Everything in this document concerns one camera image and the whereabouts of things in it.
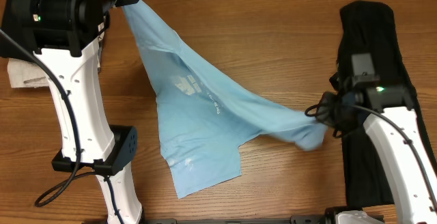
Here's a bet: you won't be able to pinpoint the light blue printed t-shirt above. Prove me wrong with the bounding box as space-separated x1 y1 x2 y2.
123 1 327 198

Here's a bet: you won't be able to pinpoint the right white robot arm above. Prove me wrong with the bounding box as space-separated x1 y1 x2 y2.
314 53 436 223

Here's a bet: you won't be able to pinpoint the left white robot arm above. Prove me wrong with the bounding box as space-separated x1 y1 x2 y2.
1 0 145 224

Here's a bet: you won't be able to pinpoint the black garment on right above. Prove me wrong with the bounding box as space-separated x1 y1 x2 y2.
330 1 436 208

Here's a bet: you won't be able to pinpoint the folded black garment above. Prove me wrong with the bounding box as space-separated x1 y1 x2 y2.
1 0 39 63

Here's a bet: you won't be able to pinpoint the folded beige shorts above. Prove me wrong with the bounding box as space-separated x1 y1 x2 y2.
5 32 104 95

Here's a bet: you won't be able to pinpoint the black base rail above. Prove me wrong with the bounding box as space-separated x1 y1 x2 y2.
81 214 386 224

